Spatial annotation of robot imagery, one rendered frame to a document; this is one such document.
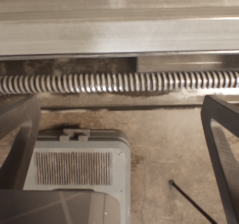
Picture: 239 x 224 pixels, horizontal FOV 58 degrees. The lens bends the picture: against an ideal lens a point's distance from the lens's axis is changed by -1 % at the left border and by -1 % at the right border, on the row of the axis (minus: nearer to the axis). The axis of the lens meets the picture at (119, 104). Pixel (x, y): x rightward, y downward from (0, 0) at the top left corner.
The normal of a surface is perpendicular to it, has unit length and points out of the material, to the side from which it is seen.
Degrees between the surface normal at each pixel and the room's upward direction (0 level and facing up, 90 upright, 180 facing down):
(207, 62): 0
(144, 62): 0
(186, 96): 0
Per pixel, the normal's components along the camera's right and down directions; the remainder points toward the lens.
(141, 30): 0.00, 0.69
